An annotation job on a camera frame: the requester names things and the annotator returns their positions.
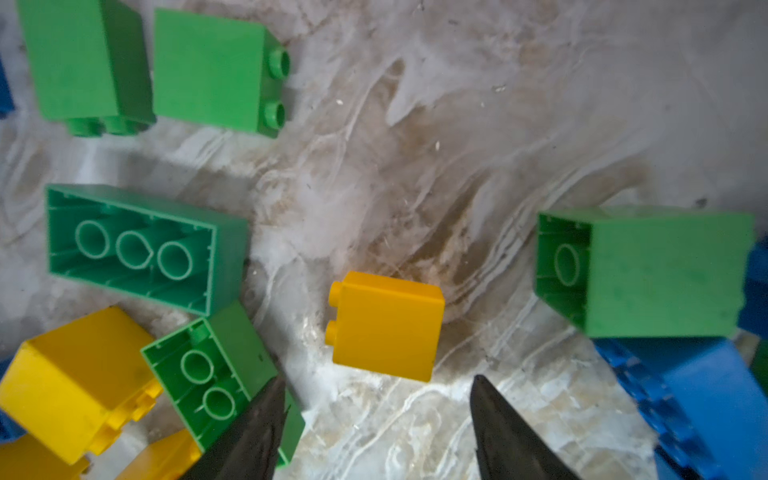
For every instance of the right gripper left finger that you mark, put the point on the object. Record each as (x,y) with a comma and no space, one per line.
(248,449)

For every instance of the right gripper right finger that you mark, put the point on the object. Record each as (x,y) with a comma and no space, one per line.
(507,447)

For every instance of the yellow square brick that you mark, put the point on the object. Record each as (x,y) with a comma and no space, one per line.
(385,325)

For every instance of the yellow brick mid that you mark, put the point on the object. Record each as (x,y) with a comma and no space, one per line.
(74,388)

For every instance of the light green square brick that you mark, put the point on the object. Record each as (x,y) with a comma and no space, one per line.
(89,65)
(217,71)

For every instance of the green long brick lower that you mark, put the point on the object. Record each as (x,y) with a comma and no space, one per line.
(211,369)

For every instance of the blue long brick right diagonal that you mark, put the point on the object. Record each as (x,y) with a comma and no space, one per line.
(698,394)

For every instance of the dark green long brick upper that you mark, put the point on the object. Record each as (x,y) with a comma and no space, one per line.
(172,253)

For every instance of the green square brick centre right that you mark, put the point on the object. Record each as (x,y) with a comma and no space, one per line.
(644,271)

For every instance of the blue long brick lower left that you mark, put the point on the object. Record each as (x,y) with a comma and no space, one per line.
(10,431)

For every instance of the blue long brick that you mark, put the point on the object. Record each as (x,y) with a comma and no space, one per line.
(10,431)
(753,316)

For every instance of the blue long brick right upper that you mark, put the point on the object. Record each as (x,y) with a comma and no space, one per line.
(753,316)

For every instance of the small blue brick upper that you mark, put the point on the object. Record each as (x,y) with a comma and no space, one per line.
(6,101)

